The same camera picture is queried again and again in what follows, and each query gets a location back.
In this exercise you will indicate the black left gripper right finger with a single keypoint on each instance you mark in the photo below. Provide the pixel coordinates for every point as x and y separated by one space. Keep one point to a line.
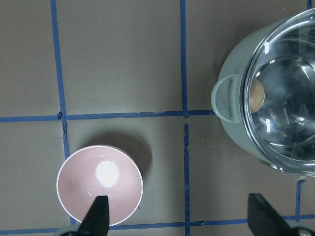
263 220

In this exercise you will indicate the pink bowl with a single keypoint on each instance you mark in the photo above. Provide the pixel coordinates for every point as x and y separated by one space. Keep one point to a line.
100 170

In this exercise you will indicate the pale green steel pot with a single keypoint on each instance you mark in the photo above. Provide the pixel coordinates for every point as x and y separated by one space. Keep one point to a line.
227 93

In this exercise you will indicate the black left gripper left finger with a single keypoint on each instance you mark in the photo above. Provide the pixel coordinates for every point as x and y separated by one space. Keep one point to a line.
96 221

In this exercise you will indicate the glass pot lid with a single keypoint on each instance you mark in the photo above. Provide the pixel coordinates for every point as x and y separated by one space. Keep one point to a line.
283 129

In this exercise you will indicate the brown egg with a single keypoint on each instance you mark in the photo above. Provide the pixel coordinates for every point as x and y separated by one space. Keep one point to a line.
257 95

